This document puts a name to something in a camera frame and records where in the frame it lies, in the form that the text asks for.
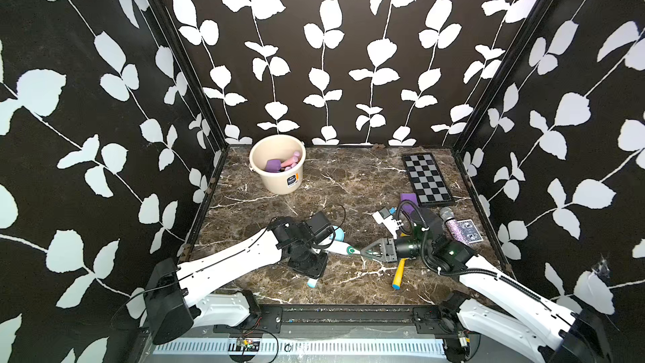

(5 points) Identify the light blue trowel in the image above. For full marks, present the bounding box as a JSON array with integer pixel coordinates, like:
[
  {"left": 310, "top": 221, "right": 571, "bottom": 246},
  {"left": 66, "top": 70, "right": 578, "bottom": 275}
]
[{"left": 307, "top": 226, "right": 345, "bottom": 288}]

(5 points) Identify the purple square trowel pink handle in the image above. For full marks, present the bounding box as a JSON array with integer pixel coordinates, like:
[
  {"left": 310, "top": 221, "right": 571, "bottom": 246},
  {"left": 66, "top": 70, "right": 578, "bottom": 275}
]
[{"left": 264, "top": 159, "right": 282, "bottom": 173}]

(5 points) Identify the purple square trowel front row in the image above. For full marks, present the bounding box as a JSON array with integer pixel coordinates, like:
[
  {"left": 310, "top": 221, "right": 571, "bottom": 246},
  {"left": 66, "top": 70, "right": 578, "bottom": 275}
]
[{"left": 281, "top": 151, "right": 301, "bottom": 171}]

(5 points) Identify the green white scrub brush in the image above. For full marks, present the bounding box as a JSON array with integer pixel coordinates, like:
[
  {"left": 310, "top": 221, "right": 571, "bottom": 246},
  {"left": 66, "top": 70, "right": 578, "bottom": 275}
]
[{"left": 325, "top": 240, "right": 360, "bottom": 255}]

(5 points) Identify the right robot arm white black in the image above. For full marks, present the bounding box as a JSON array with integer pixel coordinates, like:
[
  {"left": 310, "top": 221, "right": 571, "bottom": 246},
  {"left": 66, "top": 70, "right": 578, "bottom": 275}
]
[{"left": 359, "top": 200, "right": 613, "bottom": 362}]

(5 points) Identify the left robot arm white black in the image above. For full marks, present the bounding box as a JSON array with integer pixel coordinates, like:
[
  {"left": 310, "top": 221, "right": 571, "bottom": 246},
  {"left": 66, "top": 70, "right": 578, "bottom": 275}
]
[{"left": 141, "top": 212, "right": 336, "bottom": 346}]

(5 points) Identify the cream plastic bucket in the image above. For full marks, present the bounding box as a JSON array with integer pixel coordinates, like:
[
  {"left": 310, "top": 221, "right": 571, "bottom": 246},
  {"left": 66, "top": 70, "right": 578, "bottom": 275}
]
[{"left": 249, "top": 134, "right": 307, "bottom": 195}]

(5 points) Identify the black white checkerboard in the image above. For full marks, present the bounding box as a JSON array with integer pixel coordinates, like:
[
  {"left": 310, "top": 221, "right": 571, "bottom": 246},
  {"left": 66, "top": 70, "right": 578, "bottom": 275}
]
[{"left": 401, "top": 153, "right": 455, "bottom": 208}]

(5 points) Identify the playing card deck box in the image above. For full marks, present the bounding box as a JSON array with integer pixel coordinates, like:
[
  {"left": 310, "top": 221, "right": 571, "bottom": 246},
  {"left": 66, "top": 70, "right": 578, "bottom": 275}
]
[{"left": 457, "top": 219, "right": 484, "bottom": 245}]

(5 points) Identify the yellow trowel yellow handle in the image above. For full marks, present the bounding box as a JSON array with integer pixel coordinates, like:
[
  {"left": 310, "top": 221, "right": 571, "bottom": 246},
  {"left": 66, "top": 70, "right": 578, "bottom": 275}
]
[{"left": 391, "top": 258, "right": 407, "bottom": 290}]

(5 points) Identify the purple trowel pink handle right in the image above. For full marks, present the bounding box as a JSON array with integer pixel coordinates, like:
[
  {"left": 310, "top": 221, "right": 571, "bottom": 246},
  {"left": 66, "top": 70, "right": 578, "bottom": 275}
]
[{"left": 400, "top": 193, "right": 418, "bottom": 205}]

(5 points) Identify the black front rail base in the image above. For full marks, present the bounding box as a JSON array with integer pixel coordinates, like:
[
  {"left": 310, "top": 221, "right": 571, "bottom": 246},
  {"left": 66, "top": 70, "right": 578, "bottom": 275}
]
[{"left": 213, "top": 304, "right": 469, "bottom": 337}]

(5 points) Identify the white perforated cable tray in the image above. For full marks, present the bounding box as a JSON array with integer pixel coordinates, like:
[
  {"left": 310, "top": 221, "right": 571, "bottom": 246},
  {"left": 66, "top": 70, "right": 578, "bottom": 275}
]
[{"left": 153, "top": 337, "right": 446, "bottom": 359}]

